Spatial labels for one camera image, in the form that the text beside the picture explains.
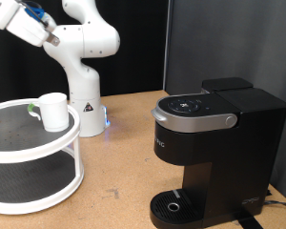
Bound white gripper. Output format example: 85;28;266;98
5;7;61;48

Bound white mug green-taped handle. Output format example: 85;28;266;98
27;92;71;133

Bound black Keurig coffee machine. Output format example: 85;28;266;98
149;76;286;229

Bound black curtain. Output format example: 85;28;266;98
0;0;170;106

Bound white two-tier turntable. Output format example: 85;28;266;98
0;97;86;216

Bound grey partition panel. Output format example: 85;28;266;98
163;0;286;204

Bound black drip tray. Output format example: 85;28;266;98
149;189;203;229

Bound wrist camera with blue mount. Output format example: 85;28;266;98
23;1;47;23

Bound black strap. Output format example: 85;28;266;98
233;215;263;229

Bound braided power cable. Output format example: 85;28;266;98
263;199;286;211

